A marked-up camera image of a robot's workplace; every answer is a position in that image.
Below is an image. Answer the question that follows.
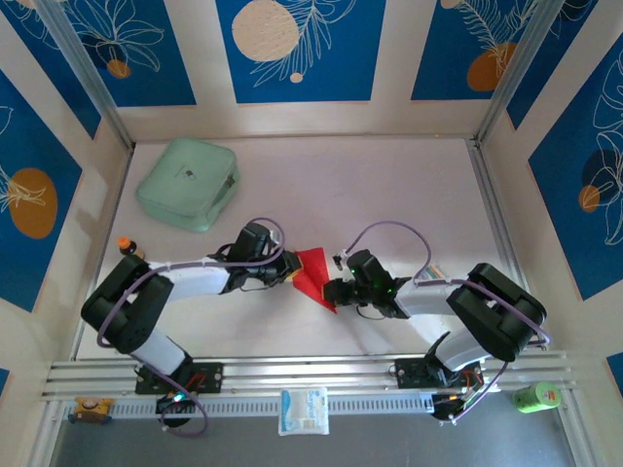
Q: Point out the red cloth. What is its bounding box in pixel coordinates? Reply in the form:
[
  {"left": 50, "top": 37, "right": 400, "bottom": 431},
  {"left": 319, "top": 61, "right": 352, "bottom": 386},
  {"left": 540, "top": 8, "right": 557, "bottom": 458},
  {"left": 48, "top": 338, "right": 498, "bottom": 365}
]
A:
[{"left": 291, "top": 247, "right": 340, "bottom": 317}]

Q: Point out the mint green zipper pouch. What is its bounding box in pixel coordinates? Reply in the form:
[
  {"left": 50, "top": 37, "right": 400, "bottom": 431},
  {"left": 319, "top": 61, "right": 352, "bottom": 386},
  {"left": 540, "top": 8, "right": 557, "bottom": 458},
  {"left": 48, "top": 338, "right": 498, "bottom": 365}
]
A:
[{"left": 134, "top": 135, "right": 239, "bottom": 234}]

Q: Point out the white tissue pack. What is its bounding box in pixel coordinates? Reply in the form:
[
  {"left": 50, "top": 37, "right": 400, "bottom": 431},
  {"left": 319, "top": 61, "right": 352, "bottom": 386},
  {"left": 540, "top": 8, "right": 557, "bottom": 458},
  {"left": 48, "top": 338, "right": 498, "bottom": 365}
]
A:
[{"left": 277, "top": 387, "right": 331, "bottom": 437}]

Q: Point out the small bottle with orange cap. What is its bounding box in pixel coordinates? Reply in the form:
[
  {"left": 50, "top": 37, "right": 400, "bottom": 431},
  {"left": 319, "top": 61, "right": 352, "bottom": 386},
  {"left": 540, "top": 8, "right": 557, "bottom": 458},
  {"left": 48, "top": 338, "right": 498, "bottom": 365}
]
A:
[{"left": 118, "top": 236, "right": 147, "bottom": 261}]

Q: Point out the green can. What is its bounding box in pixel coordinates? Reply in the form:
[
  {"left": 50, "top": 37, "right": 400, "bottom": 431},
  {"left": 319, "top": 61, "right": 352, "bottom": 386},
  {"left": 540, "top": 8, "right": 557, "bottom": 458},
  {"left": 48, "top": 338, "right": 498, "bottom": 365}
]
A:
[{"left": 511, "top": 381, "right": 563, "bottom": 414}]

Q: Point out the yellow and blue toy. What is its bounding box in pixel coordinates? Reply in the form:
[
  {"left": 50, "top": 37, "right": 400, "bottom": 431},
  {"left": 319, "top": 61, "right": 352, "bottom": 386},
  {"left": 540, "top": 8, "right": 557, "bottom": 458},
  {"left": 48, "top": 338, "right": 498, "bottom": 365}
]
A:
[{"left": 72, "top": 396, "right": 114, "bottom": 424}]

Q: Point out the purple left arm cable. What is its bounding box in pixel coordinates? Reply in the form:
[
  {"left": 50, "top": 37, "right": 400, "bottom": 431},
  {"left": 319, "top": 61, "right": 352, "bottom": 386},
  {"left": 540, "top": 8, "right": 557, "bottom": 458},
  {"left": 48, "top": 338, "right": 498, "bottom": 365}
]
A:
[{"left": 95, "top": 217, "right": 286, "bottom": 438}]

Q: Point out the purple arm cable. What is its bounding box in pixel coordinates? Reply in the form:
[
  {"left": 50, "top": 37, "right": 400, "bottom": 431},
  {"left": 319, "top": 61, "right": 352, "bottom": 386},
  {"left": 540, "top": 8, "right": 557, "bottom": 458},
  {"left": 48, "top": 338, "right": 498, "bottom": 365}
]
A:
[
  {"left": 348, "top": 220, "right": 552, "bottom": 428},
  {"left": 95, "top": 217, "right": 286, "bottom": 438}
]

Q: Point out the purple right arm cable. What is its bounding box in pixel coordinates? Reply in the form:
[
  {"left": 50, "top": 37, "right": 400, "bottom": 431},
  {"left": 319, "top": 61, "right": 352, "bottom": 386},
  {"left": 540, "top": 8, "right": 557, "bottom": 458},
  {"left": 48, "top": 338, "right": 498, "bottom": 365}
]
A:
[{"left": 348, "top": 220, "right": 552, "bottom": 428}]

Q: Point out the aluminium table rail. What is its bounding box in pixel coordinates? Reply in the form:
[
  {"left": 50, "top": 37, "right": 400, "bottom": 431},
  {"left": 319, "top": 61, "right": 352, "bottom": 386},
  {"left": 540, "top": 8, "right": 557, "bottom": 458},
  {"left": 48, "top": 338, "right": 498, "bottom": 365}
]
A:
[{"left": 41, "top": 348, "right": 570, "bottom": 404}]

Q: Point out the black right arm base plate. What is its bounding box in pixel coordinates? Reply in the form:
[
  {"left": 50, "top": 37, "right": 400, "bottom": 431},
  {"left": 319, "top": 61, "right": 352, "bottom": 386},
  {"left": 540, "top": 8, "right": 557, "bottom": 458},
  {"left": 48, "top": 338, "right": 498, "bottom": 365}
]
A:
[{"left": 394, "top": 357, "right": 488, "bottom": 390}]

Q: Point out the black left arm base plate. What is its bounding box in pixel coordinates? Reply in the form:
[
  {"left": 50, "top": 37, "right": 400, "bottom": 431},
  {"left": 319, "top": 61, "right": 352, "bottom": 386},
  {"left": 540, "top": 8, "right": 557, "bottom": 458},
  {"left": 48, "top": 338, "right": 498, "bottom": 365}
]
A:
[{"left": 134, "top": 362, "right": 225, "bottom": 395}]

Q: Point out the slotted grey cable duct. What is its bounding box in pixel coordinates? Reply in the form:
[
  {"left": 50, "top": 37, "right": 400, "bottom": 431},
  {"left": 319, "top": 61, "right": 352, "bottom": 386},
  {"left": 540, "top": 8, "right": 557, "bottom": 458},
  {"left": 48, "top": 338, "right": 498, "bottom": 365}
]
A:
[{"left": 62, "top": 392, "right": 434, "bottom": 420}]

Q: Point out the aluminium side rail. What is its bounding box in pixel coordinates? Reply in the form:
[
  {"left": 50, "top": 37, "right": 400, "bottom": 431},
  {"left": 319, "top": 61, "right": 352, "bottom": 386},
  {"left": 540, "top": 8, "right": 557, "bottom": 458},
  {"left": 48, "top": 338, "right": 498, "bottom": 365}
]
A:
[
  {"left": 466, "top": 138, "right": 542, "bottom": 352},
  {"left": 70, "top": 144, "right": 135, "bottom": 361}
]

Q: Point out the aluminium frame post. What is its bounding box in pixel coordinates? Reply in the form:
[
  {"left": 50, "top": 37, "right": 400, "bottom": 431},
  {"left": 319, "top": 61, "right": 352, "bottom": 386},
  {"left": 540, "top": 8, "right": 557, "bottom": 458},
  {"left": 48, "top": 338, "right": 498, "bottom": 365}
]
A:
[
  {"left": 474, "top": 0, "right": 571, "bottom": 147},
  {"left": 36, "top": 0, "right": 136, "bottom": 150}
]

